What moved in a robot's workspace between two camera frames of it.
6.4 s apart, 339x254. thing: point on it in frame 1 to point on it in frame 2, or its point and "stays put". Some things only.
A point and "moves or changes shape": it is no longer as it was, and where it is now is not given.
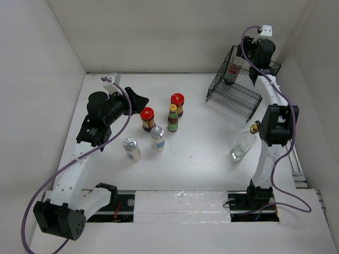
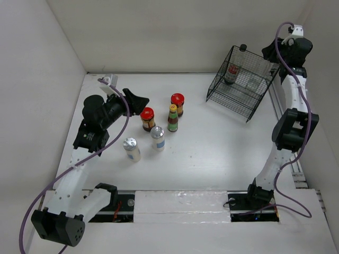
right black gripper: [247, 43] to [269, 52]
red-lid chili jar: [178, 99] stays put
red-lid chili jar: [146, 115] stays put
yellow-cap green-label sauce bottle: [172, 118] stays put
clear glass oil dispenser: [243, 144] moves or changes shape
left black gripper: [138, 102] stays put
